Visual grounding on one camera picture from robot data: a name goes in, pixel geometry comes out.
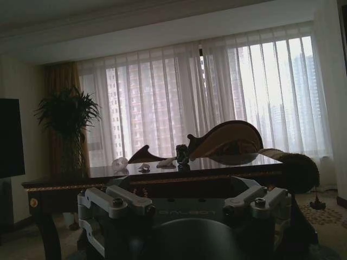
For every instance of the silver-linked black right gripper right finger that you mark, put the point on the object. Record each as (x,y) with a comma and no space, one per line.
(260,200)

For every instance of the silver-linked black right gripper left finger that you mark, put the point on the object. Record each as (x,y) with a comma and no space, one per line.
(127,202)

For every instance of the crumpled clear plastic trash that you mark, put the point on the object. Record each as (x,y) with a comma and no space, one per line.
(120,163)

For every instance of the dark wooden table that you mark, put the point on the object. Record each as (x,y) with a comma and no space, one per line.
(108,173)

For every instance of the dark round bolster cushion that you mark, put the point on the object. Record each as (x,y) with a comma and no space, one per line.
(301,173)

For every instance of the dark cushion tassel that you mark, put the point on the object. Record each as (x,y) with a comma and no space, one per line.
(318,203)

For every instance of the curved wooden chaise longue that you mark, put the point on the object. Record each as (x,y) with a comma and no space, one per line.
(222,140)

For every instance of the tall leafy potted plant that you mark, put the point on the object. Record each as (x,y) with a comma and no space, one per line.
(67,113)

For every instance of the white sheer curtain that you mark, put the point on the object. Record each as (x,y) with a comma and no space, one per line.
(168,103)

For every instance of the black television screen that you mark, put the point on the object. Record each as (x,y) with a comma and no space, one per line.
(11,138)

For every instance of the brown drape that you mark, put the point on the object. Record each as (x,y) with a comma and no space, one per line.
(58,78)

